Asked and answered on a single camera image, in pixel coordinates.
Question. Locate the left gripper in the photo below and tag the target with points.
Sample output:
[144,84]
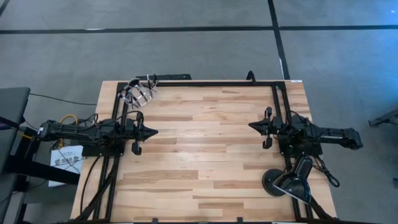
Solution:
[132,130]

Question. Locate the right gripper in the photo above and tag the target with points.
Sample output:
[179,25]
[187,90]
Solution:
[276,126]

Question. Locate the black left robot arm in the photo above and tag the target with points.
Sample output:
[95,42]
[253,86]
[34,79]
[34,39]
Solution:
[77,133]

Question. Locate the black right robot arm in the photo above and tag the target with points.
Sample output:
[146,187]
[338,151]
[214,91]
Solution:
[329,135]

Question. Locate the clear plastic container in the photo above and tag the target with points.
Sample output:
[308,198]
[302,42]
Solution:
[149,97]

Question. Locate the black power strip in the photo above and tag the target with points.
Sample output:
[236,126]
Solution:
[174,76]

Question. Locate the black desk lamp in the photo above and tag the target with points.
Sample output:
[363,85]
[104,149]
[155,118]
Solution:
[292,186]

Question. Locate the white printed paper sheet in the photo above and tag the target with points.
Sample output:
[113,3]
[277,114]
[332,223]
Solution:
[73,154]

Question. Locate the black metal stand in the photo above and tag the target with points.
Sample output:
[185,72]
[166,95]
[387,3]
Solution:
[46,172]

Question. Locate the grey stand leg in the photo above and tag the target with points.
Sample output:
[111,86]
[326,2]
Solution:
[385,119]

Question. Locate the grey padded chair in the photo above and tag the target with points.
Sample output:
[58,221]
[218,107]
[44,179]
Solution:
[12,105]

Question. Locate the black aluminium table frame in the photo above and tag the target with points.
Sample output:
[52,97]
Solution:
[202,84]

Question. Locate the black frame bracket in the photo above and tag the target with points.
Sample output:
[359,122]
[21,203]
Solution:
[154,221]
[239,220]

